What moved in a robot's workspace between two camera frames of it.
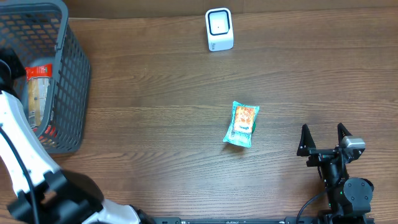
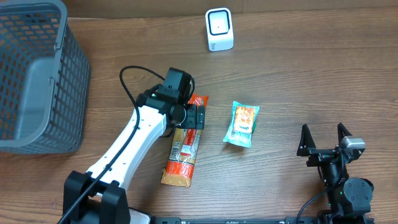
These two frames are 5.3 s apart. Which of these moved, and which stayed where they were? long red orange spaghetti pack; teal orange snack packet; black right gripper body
Moved: long red orange spaghetti pack
Stayed: teal orange snack packet; black right gripper body
